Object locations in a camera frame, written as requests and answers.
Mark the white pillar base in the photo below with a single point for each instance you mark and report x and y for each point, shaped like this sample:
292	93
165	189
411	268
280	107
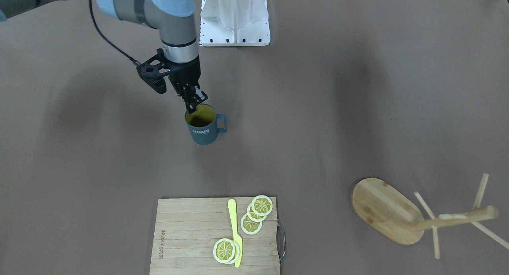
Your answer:
228	23

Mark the wooden cutting board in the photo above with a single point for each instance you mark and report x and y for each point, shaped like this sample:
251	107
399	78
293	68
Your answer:
187	229

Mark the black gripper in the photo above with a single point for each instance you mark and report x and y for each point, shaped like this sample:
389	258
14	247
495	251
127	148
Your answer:
187	72

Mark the yellow plastic knife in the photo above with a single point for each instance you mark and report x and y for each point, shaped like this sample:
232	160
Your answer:
232	209

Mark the lemon slice near handle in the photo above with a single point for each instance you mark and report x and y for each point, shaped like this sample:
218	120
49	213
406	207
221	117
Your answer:
262	205

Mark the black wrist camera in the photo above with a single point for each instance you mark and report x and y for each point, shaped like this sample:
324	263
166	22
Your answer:
154	70

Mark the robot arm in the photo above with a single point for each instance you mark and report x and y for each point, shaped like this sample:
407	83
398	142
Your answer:
178	59

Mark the lemon slice by knife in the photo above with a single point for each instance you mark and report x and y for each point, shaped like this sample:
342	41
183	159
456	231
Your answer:
226	251

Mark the blue mug yellow inside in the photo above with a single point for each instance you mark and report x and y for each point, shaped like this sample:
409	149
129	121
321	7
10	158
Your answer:
205	124

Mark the wooden cup rack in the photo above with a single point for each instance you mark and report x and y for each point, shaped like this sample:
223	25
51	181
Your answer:
393	215

